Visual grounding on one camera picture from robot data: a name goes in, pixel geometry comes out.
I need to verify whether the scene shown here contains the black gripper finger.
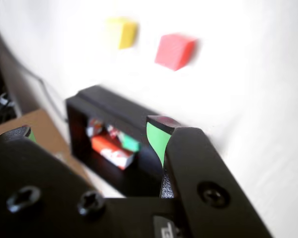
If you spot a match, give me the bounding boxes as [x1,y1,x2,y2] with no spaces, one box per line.
[146,115,274,238]
[0,126,110,238]

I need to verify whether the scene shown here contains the green cube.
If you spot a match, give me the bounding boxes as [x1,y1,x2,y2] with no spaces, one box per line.
[120,132,142,152]

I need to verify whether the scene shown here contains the red cube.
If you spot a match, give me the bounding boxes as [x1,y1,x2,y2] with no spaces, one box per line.
[154,33,199,72]

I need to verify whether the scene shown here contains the yellow cube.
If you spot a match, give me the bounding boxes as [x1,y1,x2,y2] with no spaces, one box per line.
[104,17,138,50]

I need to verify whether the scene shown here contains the large brown cardboard box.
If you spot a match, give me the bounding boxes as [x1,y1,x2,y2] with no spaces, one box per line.
[0,108,102,196]

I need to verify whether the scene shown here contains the black cardboard box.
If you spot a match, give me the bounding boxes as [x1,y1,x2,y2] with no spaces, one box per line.
[66,95,174,198]

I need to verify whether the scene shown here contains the orange matchbox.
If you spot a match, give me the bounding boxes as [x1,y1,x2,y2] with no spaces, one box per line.
[90,133,135,171]

